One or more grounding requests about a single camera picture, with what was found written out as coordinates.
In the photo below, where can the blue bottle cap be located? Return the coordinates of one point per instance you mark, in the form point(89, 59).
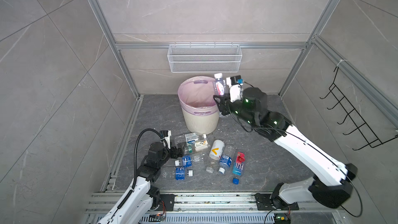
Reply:
point(235, 180)

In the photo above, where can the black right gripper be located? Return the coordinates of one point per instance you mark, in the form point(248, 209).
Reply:
point(226, 105)

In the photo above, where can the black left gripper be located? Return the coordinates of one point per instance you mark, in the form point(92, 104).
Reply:
point(176, 155)

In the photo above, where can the cream ribbed waste bin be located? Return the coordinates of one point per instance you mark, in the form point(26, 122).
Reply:
point(201, 124)

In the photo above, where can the clear bottle white barcode label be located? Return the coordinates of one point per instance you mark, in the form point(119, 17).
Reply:
point(186, 138)

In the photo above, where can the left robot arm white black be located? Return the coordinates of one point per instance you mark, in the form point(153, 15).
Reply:
point(136, 193)

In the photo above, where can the blue Fiji water bottle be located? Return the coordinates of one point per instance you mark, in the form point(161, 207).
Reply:
point(239, 163)

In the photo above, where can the white bottle orange logo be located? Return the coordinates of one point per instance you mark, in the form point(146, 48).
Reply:
point(217, 150)

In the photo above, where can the white wire mesh basket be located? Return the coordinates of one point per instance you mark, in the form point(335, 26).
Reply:
point(204, 58)

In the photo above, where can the clear bottle blue label upright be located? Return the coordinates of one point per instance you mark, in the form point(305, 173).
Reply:
point(226, 159)

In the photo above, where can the clear bottle purple label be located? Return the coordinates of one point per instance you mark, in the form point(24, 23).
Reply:
point(219, 84)

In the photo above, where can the crushed bottle blue label lower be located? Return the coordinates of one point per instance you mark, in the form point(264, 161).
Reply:
point(176, 173)

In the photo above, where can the aluminium rail base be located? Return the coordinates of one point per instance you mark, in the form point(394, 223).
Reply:
point(204, 208)

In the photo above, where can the pink bin liner bag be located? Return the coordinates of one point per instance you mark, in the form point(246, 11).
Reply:
point(196, 96)

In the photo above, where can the black wire hook rack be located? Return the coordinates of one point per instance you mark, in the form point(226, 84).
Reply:
point(353, 114)

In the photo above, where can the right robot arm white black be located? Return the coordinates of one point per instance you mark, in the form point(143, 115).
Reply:
point(331, 185)

